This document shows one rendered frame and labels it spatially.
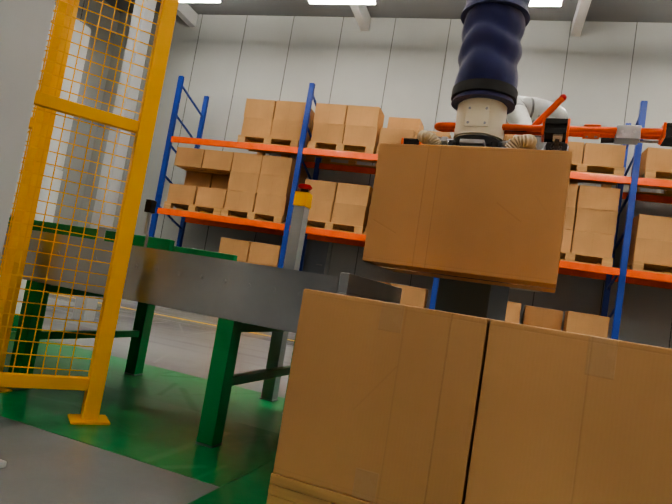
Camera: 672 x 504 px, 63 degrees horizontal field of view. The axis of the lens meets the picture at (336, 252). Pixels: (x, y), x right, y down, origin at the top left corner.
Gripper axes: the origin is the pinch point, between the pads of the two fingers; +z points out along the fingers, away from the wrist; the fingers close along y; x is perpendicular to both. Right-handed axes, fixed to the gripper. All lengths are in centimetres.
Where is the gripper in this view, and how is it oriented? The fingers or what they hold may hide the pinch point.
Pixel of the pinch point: (558, 131)
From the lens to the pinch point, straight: 202.8
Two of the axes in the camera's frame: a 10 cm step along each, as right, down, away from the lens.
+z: -3.3, -1.2, -9.3
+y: -1.6, 9.8, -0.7
